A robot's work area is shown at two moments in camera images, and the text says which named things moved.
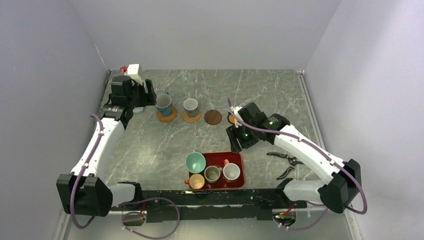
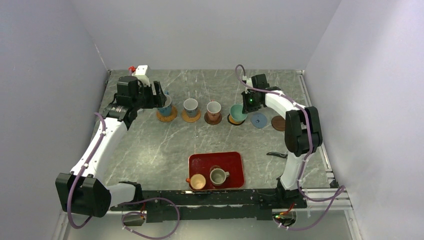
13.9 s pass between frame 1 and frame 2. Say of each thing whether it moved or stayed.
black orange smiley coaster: stayed
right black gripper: moved
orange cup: stayed
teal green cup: moved
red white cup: moved
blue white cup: stayed
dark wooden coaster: stayed
